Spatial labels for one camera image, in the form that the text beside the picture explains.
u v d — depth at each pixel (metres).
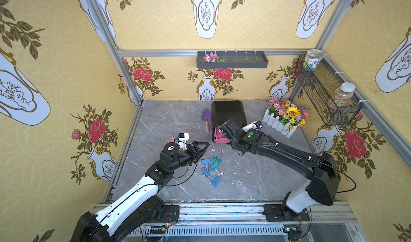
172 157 0.58
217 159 0.91
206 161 0.90
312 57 0.85
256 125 0.70
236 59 0.92
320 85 0.90
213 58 0.88
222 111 0.93
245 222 0.72
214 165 0.88
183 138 0.72
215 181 0.82
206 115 1.12
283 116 0.92
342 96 0.65
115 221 0.43
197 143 0.68
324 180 0.40
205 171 0.86
